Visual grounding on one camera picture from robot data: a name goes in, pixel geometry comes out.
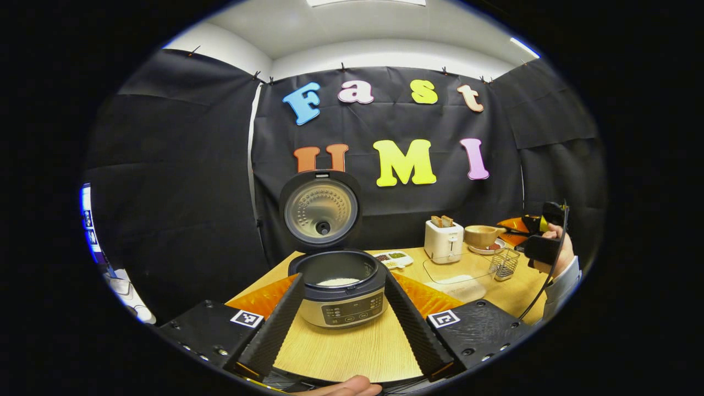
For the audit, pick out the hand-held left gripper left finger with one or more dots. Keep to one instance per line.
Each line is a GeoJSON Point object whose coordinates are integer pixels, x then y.
{"type": "Point", "coordinates": [275, 330]}

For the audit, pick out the long ceiling light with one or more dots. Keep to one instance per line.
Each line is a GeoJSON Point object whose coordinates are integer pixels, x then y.
{"type": "Point", "coordinates": [366, 2]}

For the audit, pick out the white divided condiment dish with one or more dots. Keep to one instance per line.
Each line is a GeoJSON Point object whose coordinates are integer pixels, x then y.
{"type": "Point", "coordinates": [393, 259]}

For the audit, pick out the computer monitor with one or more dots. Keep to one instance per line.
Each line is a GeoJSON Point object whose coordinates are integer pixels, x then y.
{"type": "Point", "coordinates": [91, 225]}

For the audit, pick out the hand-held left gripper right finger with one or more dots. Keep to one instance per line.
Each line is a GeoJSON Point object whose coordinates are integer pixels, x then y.
{"type": "Point", "coordinates": [415, 330]}

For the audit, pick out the black silver rice cooker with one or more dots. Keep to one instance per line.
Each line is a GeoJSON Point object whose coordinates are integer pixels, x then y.
{"type": "Point", "coordinates": [344, 311]}

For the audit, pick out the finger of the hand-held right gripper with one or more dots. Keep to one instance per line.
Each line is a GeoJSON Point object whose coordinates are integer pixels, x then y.
{"type": "Point", "coordinates": [514, 226]}

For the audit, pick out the wooden spoon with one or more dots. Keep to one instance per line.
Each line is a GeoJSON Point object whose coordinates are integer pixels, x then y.
{"type": "Point", "coordinates": [481, 236]}

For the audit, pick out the white side desk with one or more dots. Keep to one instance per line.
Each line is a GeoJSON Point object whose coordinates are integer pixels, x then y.
{"type": "Point", "coordinates": [129, 297]}

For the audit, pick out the small ceiling light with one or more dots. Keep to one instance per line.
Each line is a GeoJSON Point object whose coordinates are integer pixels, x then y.
{"type": "Point", "coordinates": [524, 48]}

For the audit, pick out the white rice heap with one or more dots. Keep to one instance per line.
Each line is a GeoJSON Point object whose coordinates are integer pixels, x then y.
{"type": "Point", "coordinates": [338, 281]}

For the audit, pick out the white toaster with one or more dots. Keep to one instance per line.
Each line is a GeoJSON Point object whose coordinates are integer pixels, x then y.
{"type": "Point", "coordinates": [443, 245]}

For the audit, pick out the black backdrop cloth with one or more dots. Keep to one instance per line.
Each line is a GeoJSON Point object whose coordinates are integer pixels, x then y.
{"type": "Point", "coordinates": [396, 203]}

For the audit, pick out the white plate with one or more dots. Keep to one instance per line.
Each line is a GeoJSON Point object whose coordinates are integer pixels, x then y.
{"type": "Point", "coordinates": [498, 250]}

